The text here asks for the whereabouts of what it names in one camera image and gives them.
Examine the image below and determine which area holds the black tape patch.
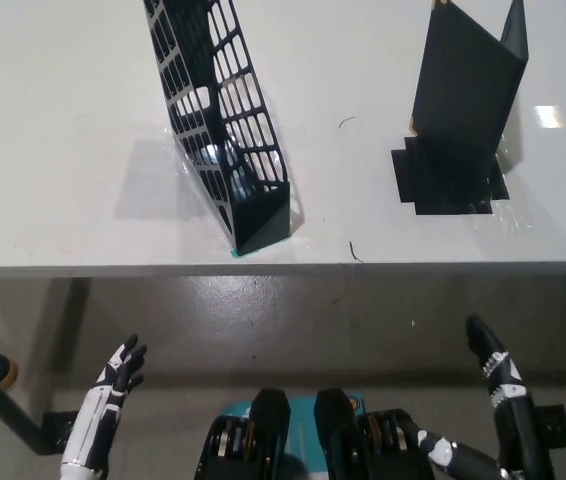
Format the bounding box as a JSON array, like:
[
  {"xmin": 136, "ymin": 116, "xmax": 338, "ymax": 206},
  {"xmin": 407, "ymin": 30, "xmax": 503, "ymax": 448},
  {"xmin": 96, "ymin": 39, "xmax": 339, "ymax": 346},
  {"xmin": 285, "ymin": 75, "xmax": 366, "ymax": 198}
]
[{"xmin": 391, "ymin": 133, "xmax": 511, "ymax": 217}]

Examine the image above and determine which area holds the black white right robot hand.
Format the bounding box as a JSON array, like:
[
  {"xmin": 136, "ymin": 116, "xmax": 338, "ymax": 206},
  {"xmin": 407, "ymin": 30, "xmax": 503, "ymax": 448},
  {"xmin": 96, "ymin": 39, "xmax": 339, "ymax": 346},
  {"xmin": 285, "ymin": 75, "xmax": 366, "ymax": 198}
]
[{"xmin": 416, "ymin": 314, "xmax": 555, "ymax": 480}]

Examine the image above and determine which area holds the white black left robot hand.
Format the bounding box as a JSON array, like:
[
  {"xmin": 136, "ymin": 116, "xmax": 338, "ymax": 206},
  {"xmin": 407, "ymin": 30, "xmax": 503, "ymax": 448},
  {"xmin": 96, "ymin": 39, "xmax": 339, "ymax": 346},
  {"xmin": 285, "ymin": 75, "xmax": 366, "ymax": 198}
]
[{"xmin": 61, "ymin": 333, "xmax": 149, "ymax": 474}]

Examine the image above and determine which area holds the black mesh file shelf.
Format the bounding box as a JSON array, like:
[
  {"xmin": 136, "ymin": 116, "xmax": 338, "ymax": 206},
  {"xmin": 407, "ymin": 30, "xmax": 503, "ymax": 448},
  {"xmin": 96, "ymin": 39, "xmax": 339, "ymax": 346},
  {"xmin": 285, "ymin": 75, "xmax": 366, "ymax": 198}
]
[{"xmin": 142, "ymin": 0, "xmax": 293, "ymax": 254}]

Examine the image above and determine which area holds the black perforated foot plate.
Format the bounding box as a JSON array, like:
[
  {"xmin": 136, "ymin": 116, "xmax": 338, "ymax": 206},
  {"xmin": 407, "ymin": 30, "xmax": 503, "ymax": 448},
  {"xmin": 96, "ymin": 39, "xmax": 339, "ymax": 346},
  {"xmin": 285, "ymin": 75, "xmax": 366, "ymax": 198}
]
[{"xmin": 41, "ymin": 410, "xmax": 80, "ymax": 442}]

